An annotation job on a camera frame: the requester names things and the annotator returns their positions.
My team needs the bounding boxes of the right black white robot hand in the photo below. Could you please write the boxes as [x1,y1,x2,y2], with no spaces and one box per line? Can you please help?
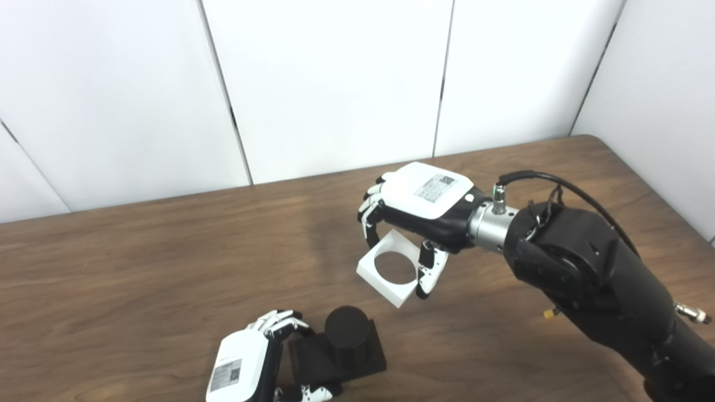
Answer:
[357,162,492,300]

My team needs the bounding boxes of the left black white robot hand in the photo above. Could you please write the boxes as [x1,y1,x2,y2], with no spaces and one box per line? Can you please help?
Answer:
[206,310,342,402]

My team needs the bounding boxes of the white square piece with hole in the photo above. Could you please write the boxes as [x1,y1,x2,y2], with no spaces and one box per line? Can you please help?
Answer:
[356,229,423,309]

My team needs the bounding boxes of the black peg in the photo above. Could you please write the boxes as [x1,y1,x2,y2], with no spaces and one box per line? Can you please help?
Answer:
[288,305,387,386]

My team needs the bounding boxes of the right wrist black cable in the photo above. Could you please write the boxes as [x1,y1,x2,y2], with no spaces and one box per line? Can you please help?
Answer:
[494,170,640,257]

